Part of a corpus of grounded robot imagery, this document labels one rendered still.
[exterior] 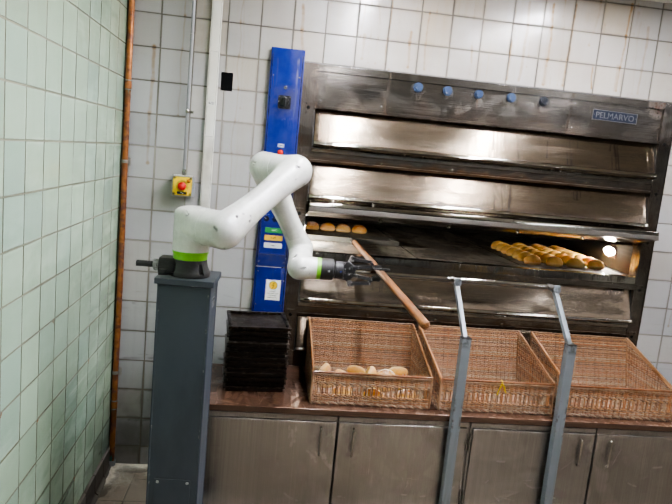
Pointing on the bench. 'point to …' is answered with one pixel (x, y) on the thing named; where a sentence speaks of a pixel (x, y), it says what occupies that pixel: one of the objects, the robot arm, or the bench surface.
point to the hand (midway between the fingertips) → (381, 273)
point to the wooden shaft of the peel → (396, 290)
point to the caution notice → (272, 289)
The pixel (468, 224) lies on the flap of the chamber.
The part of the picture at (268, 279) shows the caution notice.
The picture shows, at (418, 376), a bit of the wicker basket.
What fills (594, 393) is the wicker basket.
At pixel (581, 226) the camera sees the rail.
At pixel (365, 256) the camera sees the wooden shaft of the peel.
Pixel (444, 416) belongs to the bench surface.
